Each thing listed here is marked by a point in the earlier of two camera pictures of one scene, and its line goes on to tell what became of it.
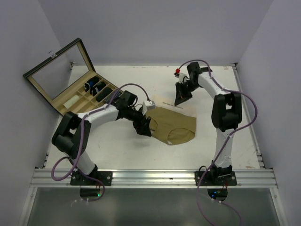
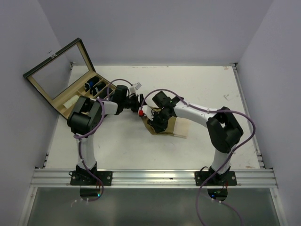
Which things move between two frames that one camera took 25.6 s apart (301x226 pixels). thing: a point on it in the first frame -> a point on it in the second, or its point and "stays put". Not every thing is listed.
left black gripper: (142, 125) -> (137, 103)
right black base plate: (215, 178) stays put
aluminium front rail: (60, 178) stays put
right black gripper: (181, 95) -> (157, 126)
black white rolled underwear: (96, 88) stays put
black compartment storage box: (69, 81) stays put
